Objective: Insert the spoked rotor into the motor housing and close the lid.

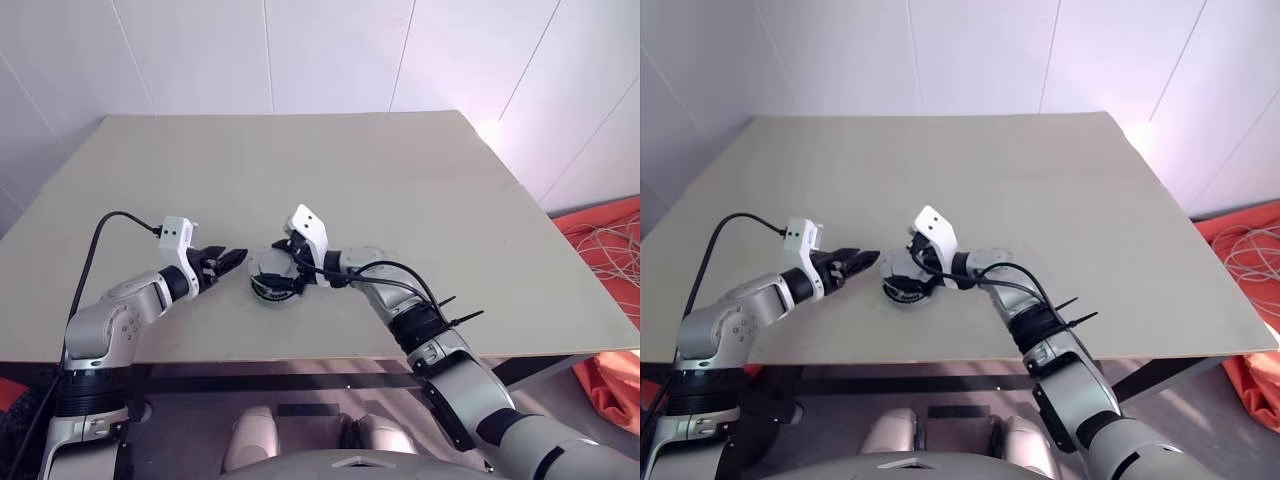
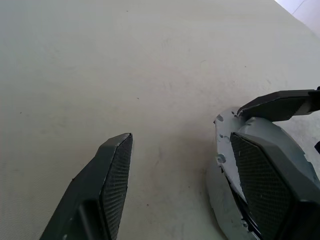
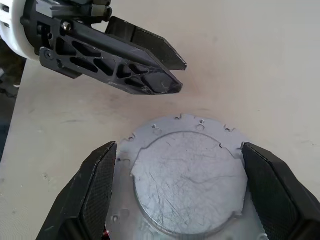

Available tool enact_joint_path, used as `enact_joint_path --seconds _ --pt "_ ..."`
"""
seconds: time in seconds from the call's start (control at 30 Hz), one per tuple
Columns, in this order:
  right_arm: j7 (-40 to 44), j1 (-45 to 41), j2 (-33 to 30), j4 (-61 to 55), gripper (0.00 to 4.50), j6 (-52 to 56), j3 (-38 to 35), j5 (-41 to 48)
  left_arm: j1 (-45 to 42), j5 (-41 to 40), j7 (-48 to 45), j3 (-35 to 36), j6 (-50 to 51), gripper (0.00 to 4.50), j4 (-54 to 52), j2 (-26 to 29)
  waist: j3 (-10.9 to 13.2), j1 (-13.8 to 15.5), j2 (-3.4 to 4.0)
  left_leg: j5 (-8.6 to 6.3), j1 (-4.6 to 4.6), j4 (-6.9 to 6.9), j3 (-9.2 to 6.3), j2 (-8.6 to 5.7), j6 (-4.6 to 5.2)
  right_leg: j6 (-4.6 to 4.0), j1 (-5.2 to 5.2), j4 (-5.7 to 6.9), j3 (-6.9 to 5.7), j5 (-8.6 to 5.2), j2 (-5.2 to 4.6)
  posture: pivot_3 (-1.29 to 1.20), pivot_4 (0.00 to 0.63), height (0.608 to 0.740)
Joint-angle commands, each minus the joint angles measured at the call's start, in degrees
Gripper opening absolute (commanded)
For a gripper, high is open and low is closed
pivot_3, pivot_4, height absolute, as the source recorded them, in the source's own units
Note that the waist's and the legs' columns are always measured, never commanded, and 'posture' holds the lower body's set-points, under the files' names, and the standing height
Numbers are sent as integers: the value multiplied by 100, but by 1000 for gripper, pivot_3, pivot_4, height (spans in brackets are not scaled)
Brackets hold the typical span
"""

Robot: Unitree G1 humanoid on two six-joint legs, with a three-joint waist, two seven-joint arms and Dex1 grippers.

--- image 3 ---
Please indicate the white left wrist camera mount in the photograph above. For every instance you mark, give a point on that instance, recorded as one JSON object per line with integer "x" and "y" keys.
{"x": 12, "y": 30}

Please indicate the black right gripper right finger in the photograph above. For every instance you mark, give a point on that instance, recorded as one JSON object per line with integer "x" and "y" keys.
{"x": 282, "y": 200}

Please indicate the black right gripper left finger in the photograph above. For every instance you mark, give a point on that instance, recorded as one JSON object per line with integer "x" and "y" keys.
{"x": 82, "y": 200}

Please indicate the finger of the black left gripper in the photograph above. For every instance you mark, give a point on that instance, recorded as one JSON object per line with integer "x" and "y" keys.
{"x": 150, "y": 42}

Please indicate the grey round motor housing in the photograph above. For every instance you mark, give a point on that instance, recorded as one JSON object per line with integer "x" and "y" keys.
{"x": 187, "y": 180}

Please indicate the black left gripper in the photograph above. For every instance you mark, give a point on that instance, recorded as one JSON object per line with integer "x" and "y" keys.
{"x": 45, "y": 15}

